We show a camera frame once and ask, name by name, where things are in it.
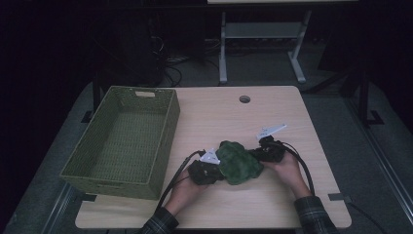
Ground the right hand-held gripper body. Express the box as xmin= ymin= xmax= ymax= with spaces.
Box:
xmin=255 ymin=123 xmax=288 ymax=164

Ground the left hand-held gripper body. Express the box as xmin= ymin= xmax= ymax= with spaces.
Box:
xmin=187 ymin=147 xmax=226 ymax=186

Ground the green fleece hooded garment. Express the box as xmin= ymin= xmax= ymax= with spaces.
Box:
xmin=214 ymin=139 xmax=265 ymax=186

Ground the person's right hand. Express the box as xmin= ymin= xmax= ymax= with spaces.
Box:
xmin=260 ymin=151 xmax=314 ymax=200

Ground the person's left hand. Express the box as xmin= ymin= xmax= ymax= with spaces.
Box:
xmin=163 ymin=176 xmax=209 ymax=217

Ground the green woven basket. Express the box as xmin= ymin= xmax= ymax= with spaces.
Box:
xmin=58 ymin=85 xmax=181 ymax=201

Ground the grey metal stand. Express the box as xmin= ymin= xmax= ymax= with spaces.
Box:
xmin=218 ymin=9 xmax=313 ymax=85

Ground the left hand-held gripper black cable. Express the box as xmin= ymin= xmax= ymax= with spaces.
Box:
xmin=155 ymin=148 xmax=207 ymax=211

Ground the hand-held gripper black cable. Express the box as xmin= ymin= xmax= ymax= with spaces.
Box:
xmin=280 ymin=140 xmax=317 ymax=197
xmin=155 ymin=148 xmax=207 ymax=211

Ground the right hand-held gripper black cable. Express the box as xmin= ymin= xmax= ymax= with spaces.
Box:
xmin=280 ymin=140 xmax=317 ymax=197

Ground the grey table edge bracket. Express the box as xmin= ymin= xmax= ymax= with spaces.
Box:
xmin=327 ymin=192 xmax=353 ymax=204

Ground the tangle of black floor cables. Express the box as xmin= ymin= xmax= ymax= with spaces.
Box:
xmin=148 ymin=34 xmax=222 ymax=88

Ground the thin black floor cable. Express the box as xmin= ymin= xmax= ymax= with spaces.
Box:
xmin=345 ymin=201 xmax=388 ymax=234

